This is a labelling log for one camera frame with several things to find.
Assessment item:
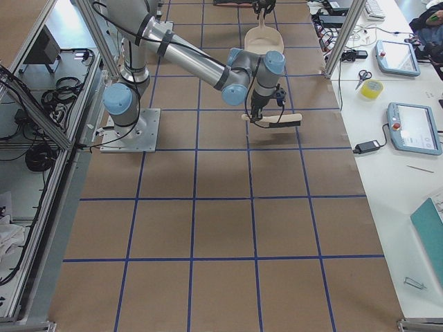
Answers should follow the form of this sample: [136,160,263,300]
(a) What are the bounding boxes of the yellow tape roll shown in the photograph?
[360,79,384,100]

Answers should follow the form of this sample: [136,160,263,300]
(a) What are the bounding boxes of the aluminium frame post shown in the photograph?
[324,0,365,79]

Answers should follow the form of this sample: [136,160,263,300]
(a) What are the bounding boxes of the beige plastic dustpan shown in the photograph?
[244,14,284,55]

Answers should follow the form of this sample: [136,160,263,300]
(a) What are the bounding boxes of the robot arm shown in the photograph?
[92,1,302,129]

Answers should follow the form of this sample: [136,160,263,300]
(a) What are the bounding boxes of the black handled scissors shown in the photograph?
[355,69,372,90]

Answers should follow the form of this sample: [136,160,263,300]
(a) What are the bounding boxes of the blue teach pendant near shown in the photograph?
[386,102,442,156]

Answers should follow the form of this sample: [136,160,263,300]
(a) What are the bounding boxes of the black power adapter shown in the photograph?
[353,140,381,154]

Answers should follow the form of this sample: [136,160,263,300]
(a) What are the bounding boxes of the teal notebook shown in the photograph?
[410,197,442,284]

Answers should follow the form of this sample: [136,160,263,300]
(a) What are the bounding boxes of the beige hand brush black bristles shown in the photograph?
[241,113,302,129]

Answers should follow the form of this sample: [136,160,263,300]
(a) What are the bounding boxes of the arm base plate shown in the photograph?
[99,108,161,153]

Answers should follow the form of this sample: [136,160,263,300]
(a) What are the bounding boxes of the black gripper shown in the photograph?
[250,90,273,120]
[252,0,276,14]

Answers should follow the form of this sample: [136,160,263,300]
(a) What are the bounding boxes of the blue teach pendant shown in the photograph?
[374,40,421,77]
[386,102,442,156]

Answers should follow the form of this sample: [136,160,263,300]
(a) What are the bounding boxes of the blue teach pendant far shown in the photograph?
[374,40,421,77]

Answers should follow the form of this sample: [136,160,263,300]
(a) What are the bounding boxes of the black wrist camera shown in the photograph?
[274,88,287,107]

